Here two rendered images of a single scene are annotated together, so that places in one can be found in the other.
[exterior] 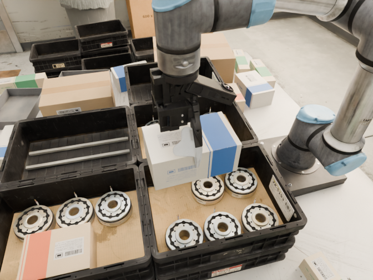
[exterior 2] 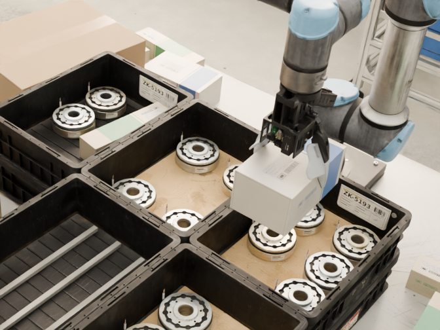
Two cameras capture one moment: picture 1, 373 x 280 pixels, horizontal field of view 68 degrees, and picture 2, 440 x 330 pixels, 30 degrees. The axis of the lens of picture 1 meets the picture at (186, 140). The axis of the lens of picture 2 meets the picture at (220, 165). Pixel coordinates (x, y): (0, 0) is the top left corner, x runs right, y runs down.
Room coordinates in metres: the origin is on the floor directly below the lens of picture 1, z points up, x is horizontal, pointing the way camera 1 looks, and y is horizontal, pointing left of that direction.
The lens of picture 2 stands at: (-0.34, 0.89, 2.05)
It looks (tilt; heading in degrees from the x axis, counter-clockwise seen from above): 39 degrees down; 317
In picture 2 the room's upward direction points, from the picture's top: 7 degrees clockwise
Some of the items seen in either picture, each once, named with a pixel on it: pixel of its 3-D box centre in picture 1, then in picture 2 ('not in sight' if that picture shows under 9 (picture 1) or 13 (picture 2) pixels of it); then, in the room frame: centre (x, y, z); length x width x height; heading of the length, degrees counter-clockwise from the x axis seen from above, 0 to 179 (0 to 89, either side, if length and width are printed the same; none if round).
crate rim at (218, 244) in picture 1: (216, 193); (304, 230); (0.45, -0.08, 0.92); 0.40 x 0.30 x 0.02; 103
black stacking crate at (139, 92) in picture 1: (173, 89); (93, 125); (1.03, 0.06, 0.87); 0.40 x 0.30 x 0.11; 103
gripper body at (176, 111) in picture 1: (176, 96); (293, 114); (0.44, 0.02, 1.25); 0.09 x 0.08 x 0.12; 107
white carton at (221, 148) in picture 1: (190, 149); (289, 176); (0.45, -0.01, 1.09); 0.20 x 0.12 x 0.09; 107
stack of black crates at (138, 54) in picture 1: (160, 69); not in sight; (2.06, 0.22, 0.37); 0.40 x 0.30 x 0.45; 107
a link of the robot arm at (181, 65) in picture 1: (179, 58); (304, 73); (0.44, 0.01, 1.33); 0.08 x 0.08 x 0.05
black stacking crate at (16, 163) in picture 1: (76, 153); (55, 277); (0.65, 0.38, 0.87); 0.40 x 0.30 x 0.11; 103
